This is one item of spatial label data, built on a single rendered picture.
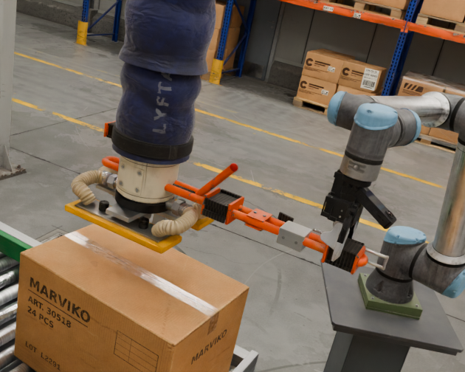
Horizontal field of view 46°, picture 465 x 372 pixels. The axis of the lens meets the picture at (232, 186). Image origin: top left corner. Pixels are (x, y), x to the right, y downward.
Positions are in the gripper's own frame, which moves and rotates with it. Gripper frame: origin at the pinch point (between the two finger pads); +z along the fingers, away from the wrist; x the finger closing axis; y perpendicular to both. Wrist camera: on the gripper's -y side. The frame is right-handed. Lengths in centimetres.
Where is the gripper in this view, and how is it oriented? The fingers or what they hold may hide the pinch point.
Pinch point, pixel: (342, 252)
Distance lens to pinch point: 140.6
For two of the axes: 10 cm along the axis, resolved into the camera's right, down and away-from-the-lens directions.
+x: -4.7, 2.4, -8.5
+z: -2.0, 9.1, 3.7
